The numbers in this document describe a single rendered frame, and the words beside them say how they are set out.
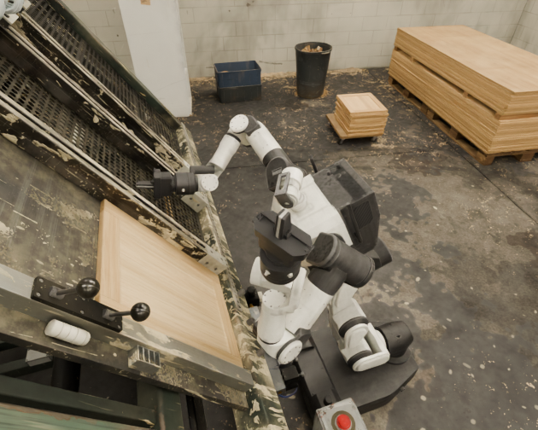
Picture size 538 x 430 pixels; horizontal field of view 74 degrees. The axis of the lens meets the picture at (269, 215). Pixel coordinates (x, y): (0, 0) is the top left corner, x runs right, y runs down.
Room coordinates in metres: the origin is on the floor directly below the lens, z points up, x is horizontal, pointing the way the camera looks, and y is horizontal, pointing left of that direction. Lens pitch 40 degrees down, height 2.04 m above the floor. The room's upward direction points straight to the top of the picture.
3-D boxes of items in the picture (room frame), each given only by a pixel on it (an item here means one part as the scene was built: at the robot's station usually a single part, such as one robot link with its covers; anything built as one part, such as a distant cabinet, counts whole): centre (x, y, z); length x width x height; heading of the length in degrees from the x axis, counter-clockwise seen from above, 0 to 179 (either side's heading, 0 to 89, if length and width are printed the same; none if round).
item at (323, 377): (0.99, -0.47, 0.19); 0.64 x 0.52 x 0.33; 108
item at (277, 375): (0.79, -0.01, 0.69); 0.50 x 0.14 x 0.24; 18
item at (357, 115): (3.94, -1.00, 0.20); 0.61 x 0.53 x 0.40; 9
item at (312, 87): (5.18, -0.60, 0.33); 0.52 x 0.51 x 0.65; 9
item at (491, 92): (4.50, -2.54, 0.39); 2.46 x 1.05 x 0.78; 9
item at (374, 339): (1.00, -0.50, 0.28); 0.21 x 0.20 x 0.13; 108
